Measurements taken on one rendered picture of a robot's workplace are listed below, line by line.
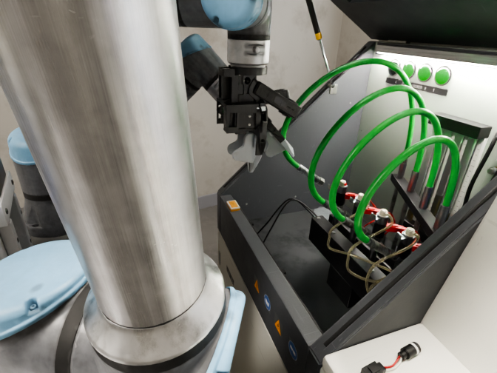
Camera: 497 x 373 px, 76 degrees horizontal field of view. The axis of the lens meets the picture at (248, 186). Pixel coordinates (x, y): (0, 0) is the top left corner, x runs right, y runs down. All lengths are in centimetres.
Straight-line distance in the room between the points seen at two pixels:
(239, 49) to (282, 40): 231
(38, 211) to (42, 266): 48
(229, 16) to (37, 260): 36
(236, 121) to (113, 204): 46
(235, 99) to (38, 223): 53
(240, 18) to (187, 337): 37
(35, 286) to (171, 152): 22
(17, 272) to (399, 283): 56
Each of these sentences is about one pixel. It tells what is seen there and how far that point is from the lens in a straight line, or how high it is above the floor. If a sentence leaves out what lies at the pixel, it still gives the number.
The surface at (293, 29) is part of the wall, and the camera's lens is 295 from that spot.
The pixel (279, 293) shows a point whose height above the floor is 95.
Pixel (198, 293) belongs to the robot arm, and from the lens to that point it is 26.
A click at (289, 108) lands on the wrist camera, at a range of 65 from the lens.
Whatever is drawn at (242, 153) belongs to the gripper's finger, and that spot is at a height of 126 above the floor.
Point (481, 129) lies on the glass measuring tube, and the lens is 93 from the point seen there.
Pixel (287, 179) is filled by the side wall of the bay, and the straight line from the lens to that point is 120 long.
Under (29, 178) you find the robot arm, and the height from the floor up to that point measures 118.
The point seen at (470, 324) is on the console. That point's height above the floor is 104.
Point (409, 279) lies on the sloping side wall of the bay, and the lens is 64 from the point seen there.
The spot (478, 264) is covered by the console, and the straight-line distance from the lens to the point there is 67.
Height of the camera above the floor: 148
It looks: 27 degrees down
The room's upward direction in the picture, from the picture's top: 2 degrees clockwise
